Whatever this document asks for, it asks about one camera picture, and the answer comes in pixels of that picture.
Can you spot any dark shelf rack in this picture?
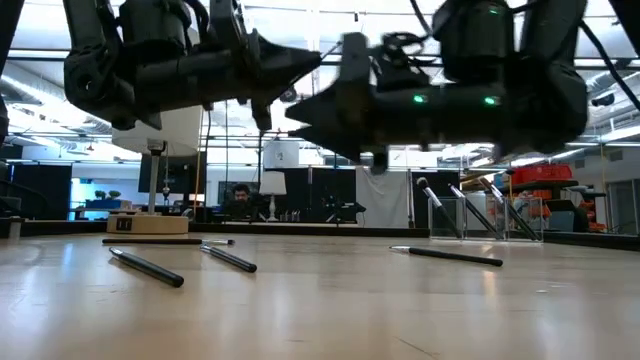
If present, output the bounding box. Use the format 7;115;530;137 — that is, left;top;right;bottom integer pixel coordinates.
483;178;609;233

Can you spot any person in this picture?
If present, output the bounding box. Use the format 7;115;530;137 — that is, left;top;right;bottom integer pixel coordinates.
224;183;258;222

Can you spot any black brush with brown bristles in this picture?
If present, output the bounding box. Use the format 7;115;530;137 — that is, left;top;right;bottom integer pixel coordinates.
478;177;542;241

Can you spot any white hanging cloth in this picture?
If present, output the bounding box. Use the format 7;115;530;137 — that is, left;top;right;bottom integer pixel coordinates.
355;165;410;230

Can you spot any red storage bin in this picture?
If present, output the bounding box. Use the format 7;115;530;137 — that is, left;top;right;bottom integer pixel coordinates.
510;163;574;186

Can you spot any thin black makeup brush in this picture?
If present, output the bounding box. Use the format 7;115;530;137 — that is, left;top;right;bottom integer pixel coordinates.
448;183;505;240
108;246;186;288
101;237;236;247
200;242;258;274
389;244;505;268

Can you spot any black background monitor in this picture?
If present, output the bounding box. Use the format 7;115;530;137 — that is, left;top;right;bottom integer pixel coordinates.
137;151;208;197

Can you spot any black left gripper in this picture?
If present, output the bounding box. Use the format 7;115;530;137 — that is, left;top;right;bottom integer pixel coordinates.
137;0;321;131

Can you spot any clear acrylic brush holder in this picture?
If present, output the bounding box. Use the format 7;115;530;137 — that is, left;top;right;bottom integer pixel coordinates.
427;195;545;244

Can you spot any small white table lamp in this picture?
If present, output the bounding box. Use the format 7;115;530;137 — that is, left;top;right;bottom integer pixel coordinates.
258;170;289;223

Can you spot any black background robot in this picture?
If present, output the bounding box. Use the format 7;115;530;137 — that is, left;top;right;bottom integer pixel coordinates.
319;188;367;225

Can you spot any black aluminium table frame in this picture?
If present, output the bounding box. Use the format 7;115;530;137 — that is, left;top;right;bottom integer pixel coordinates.
0;218;640;252

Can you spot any black round-head makeup brush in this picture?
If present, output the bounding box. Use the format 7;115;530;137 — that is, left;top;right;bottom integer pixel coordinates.
416;176;462;237

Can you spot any white shade wooden base lamp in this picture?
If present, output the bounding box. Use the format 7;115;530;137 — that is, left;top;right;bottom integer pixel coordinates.
105;102;204;236

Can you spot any white sign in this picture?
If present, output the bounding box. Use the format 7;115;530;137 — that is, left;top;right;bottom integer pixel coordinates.
262;140;301;169

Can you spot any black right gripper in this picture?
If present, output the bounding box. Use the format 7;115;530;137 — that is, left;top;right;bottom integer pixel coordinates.
285;32;506;174

